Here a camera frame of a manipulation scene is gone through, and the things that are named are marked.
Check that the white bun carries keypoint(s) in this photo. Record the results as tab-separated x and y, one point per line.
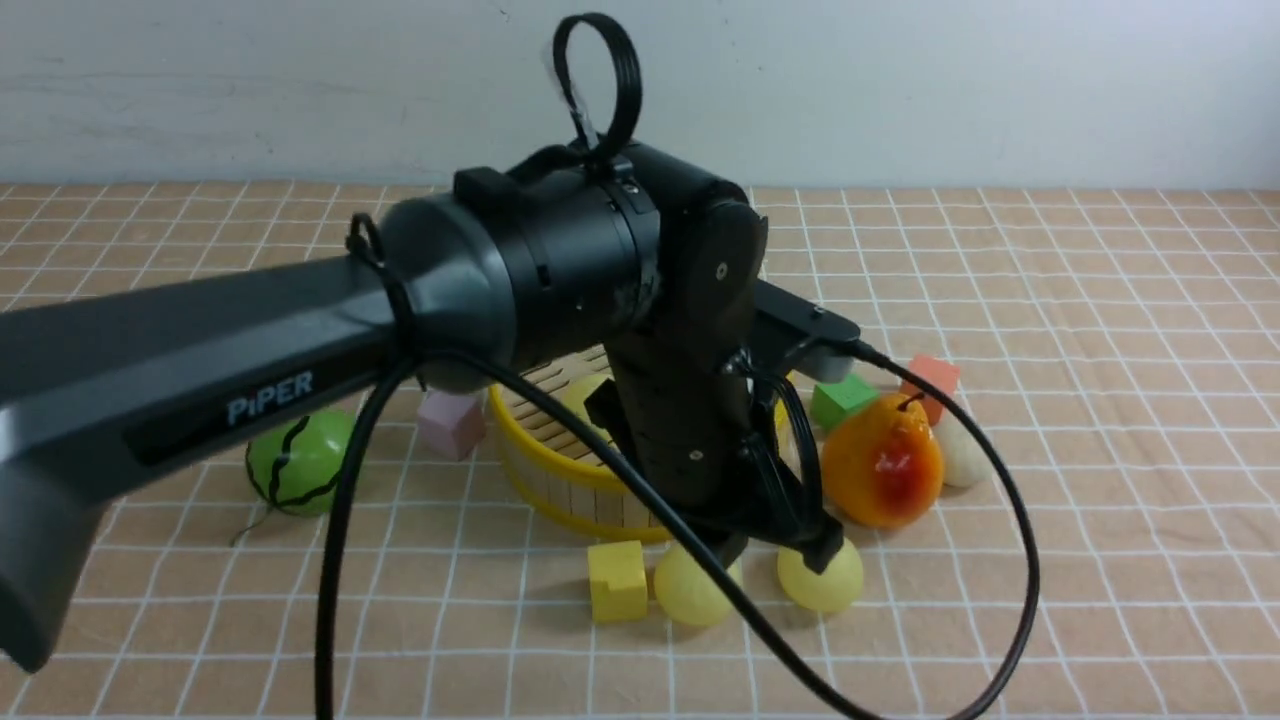
965	463

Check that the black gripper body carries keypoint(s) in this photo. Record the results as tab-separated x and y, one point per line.
729	448

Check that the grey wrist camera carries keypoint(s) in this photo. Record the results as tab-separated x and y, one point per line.
790	334

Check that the yellow bamboo steamer tray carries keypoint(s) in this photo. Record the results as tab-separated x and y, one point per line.
555	473

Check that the green toy watermelon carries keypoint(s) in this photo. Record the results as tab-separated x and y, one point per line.
295	468

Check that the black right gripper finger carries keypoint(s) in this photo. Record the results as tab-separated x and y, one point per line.
726	545

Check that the pink cube block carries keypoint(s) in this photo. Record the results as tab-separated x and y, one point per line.
450	426

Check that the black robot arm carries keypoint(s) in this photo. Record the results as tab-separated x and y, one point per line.
653	259

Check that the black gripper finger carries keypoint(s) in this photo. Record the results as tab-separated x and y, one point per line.
820	550

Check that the yellow cube block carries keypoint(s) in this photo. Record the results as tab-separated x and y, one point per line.
618	583

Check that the orange toy pear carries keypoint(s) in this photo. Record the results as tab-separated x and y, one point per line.
882	466

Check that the green cube block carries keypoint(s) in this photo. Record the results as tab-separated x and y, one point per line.
834	402

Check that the yellow bun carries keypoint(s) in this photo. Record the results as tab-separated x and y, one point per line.
577	392
833	590
685	592

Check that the orange cube block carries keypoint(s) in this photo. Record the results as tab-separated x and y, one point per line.
942	374

